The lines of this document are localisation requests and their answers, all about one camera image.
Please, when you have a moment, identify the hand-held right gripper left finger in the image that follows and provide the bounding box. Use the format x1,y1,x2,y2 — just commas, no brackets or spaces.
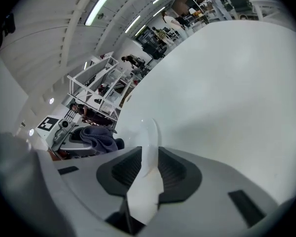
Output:
39,146,143,221

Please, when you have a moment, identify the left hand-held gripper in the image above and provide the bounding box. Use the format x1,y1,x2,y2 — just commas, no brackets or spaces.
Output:
37,117,97,158

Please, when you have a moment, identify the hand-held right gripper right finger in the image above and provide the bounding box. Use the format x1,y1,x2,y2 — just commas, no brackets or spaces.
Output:
157,147,279,229

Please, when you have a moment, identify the dark grey cloth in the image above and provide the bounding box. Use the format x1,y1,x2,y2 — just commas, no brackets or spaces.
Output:
79,126,119,155

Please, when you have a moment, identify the white plate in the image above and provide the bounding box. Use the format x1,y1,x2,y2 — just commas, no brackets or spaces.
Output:
114,118,165,226

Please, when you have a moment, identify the white metal shelf rack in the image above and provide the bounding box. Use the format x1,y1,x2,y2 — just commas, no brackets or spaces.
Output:
67,54,139,122

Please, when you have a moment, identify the black office chair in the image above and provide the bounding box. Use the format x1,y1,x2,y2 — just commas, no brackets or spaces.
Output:
142,42,167,60

